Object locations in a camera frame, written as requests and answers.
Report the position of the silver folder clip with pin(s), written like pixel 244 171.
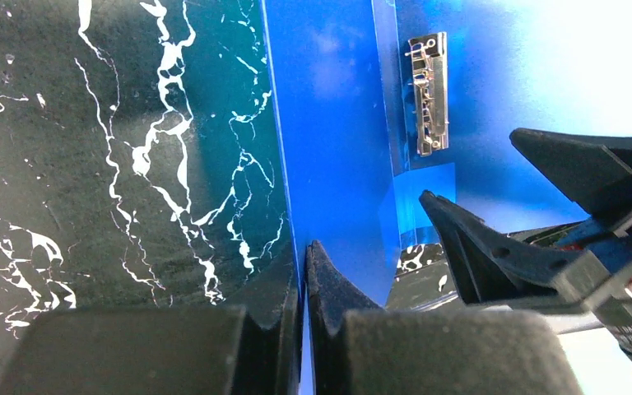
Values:
pixel 429 74

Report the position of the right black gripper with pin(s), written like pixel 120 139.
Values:
pixel 590 272

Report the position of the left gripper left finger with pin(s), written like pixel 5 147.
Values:
pixel 250 344

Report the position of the blue plastic folder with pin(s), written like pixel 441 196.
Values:
pixel 346 114

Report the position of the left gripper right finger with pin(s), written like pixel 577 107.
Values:
pixel 360 348

